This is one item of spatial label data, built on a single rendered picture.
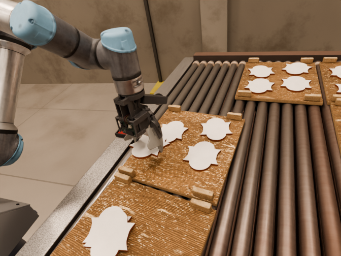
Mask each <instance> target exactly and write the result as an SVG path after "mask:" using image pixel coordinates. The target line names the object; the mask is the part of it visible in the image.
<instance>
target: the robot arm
mask: <svg viewBox="0 0 341 256"><path fill-rule="evenodd" d="M100 37H101V39H94V38H91V37H90V36H88V35H86V34H85V33H83V32H82V31H80V30H78V29H77V28H75V27H73V26H72V25H70V24H69V23H67V22H65V21H64V20H62V19H60V18H59V17H57V16H56V15H54V14H52V13H51V12H50V11H49V10H47V9H46V8H44V7H42V6H40V5H37V4H35V3H34V2H32V1H23V2H21V3H17V2H14V1H10V0H0V167H1V166H9V165H11V164H13V163H14V162H16V161H17V160H18V159H19V158H20V156H21V154H22V151H23V146H24V142H23V141H22V140H23V138H22V136H21V135H20V134H18V128H17V127H16V126H15V125H14V119H15V113H16V107H17V101H18V95H19V89H20V83H21V77H22V71H23V65H24V59H25V56H26V55H28V54H30V53H31V50H34V49H36V48H37V47H40V48H42V49H44V50H47V51H49V52H51V53H54V54H56V55H59V56H61V57H63V58H65V59H67V60H68V61H69V62H70V63H71V64H72V65H73V66H74V67H76V68H81V69H84V70H90V69H97V70H110V71H111V75H112V78H113V82H114V85H115V89H116V93H118V96H117V97H116V98H114V99H113V100H114V103H115V107H116V110H117V113H118V115H117V116H116V117H115V119H116V122H117V126H118V129H119V132H122V131H123V133H125V134H127V135H126V136H125V137H124V140H125V141H126V140H128V139H131V138H133V140H134V142H137V141H138V140H139V138H140V136H141V135H143V134H144V133H145V132H146V129H147V128H148V126H149V125H150V128H148V129H147V135H148V137H149V141H148V143H147V147H148V149H149V150H152V149H154V148H156V147H158V149H159V151H160V152H161V153H162V152H163V138H162V136H163V135H162V130H161V126H160V124H159V122H158V121H157V119H156V118H155V115H153V112H152V111H151V110H150V108H148V106H147V105H143V104H156V105H162V104H167V99H168V97H166V96H163V95H162V94H160V93H157V94H145V90H144V83H143V78H142V73H141V68H140V63H139V58H138V54H137V46H136V44H135V42H134V38H133V34H132V31H131V29H129V28H128V27H118V28H112V29H108V30H105V31H103V32H102V33H101V34H100ZM118 120H119V122H120V125H121V128H120V126H119V123H118Z"/></svg>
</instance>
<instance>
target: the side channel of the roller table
mask: <svg viewBox="0 0 341 256"><path fill-rule="evenodd" d="M305 57H308V58H309V57H313V58H314V60H313V62H315V61H317V60H319V61H321V62H322V61H323V58H324V57H337V61H339V60H341V51H275V52H196V53H195V54H194V55H193V60H194V61H196V60H199V61H200V62H202V61H203V60H206V61H207V62H209V61H210V60H213V61H214V62H215V63H216V62H217V61H218V60H221V61H222V62H223V63H224V62H225V61H226V60H228V61H230V64H231V63H232V61H234V60H237V61H238V64H239V63H240V62H241V61H242V60H245V61H246V62H248V59H249V58H259V60H262V61H263V62H267V61H268V60H271V61H272V62H276V61H277V60H280V61H281V62H285V61H287V60H289V61H291V62H295V61H297V60H299V61H300V60H301V58H305Z"/></svg>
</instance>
